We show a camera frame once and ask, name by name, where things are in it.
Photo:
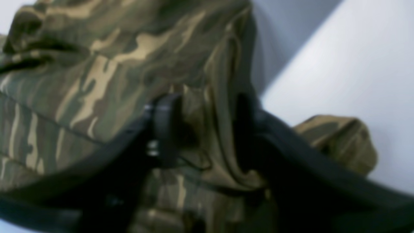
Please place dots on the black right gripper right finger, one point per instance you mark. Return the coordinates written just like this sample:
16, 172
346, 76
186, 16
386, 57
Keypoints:
313, 193

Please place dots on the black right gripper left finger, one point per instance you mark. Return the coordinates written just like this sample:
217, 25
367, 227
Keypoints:
101, 190

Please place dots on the camouflage T-shirt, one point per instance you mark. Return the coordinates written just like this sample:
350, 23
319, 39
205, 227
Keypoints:
75, 73

